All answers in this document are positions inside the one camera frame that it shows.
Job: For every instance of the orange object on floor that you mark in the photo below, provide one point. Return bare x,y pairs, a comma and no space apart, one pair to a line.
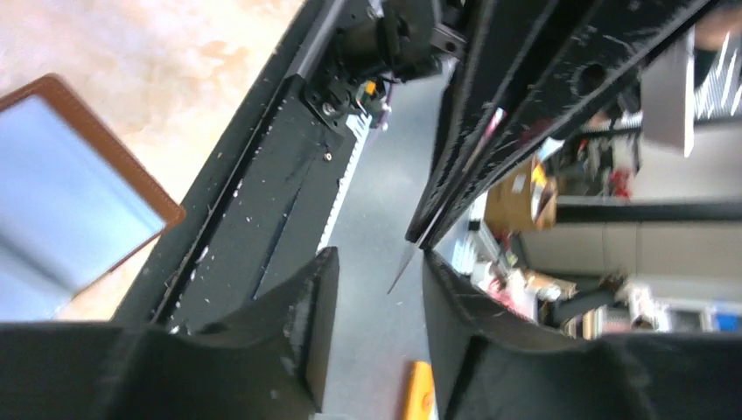
420,402

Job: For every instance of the white credit card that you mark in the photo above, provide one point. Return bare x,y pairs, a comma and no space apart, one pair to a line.
407,255

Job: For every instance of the cardboard box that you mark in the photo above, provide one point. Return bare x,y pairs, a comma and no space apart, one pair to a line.
524,201

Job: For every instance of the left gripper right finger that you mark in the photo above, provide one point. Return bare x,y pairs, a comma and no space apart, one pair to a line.
489,363

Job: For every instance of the brown leather card holder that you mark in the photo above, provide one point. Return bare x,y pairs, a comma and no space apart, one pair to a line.
75,202

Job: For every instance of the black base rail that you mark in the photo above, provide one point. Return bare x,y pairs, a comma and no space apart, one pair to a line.
267,197

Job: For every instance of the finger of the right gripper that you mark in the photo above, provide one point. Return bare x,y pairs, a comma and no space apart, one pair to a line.
603,56
510,47

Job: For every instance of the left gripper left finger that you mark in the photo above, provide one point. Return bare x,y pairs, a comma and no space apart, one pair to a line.
265,360

